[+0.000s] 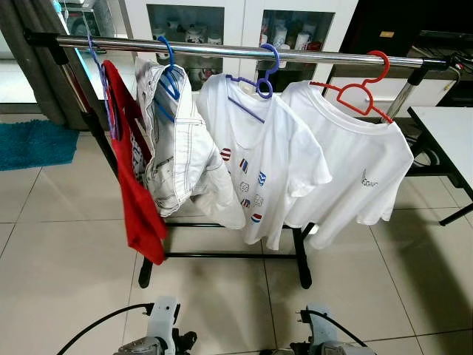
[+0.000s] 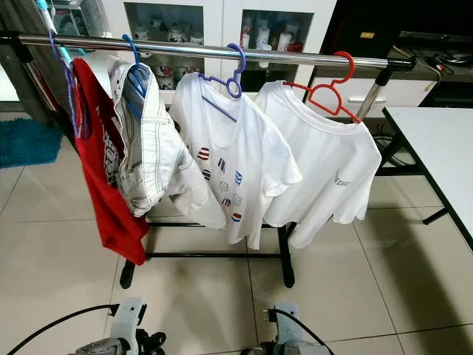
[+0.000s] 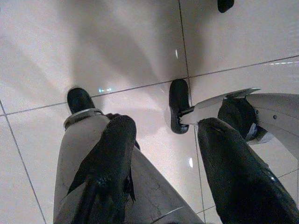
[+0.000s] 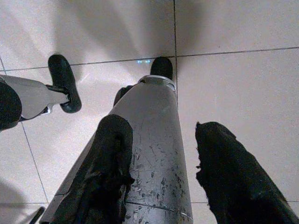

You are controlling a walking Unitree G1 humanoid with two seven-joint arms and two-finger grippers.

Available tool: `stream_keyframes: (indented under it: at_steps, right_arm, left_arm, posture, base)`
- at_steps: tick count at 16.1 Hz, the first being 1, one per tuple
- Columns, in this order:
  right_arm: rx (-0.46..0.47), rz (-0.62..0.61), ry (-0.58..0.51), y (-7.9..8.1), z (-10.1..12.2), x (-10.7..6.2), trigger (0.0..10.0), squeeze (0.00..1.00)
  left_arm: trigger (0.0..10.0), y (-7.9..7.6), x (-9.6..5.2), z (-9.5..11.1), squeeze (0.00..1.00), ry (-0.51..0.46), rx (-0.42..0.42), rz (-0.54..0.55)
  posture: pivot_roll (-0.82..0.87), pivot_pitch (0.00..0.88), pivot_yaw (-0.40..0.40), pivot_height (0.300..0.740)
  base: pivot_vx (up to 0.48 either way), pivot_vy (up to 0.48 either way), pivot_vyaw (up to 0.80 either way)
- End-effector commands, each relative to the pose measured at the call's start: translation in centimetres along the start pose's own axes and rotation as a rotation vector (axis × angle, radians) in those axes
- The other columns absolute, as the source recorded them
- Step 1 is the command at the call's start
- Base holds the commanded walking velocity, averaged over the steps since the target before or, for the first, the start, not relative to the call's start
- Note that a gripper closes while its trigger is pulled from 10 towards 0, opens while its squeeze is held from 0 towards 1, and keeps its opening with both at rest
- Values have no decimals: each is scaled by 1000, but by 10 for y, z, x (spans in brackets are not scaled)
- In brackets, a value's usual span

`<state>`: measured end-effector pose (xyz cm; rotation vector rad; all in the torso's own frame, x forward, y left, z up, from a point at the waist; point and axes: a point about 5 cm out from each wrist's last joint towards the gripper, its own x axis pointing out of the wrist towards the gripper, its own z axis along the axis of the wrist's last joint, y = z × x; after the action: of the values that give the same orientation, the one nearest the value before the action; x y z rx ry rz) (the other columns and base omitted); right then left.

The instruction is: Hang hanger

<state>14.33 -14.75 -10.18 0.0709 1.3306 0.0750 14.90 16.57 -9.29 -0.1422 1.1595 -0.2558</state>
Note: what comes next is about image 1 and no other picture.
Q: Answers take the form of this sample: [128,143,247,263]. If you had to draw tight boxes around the blue plastic hanger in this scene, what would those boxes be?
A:
[155,35,183,101]

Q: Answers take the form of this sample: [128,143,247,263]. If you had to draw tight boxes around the white glass door cabinet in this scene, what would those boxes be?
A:
[122,0,422,115]

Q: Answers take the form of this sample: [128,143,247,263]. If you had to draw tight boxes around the white denim shorts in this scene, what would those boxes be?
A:
[135,59,247,230]

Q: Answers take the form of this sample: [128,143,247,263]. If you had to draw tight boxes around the red shirt with white print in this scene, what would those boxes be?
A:
[101,59,169,266]

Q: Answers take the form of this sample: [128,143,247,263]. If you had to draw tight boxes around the red plastic hanger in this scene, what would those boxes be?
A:
[310,50,394,124]

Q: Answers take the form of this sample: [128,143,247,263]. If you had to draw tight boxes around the silver rail clothes rack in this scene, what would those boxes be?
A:
[24,30,453,289]

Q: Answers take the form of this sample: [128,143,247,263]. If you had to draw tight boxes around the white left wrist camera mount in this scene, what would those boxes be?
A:
[146,296,181,354]

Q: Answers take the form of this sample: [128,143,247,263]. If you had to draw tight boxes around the white t-shirt with flag prints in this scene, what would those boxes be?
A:
[196,74,333,251]

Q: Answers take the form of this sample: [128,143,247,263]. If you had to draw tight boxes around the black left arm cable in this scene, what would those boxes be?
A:
[58,302,154,355]

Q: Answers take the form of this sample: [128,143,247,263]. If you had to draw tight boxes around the teal rug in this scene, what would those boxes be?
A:
[0,120,80,172]

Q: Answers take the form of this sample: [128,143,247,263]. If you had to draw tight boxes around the white t-shirt small grey logo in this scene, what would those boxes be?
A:
[281,80,415,251]

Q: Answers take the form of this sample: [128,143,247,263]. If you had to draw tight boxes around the white table black legs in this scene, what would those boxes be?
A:
[409,106,473,226]

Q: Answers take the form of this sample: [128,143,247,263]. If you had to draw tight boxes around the grey curtain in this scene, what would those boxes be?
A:
[0,0,97,130]

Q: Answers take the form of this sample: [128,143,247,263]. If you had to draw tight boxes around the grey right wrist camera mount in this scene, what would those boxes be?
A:
[302,303,338,348]

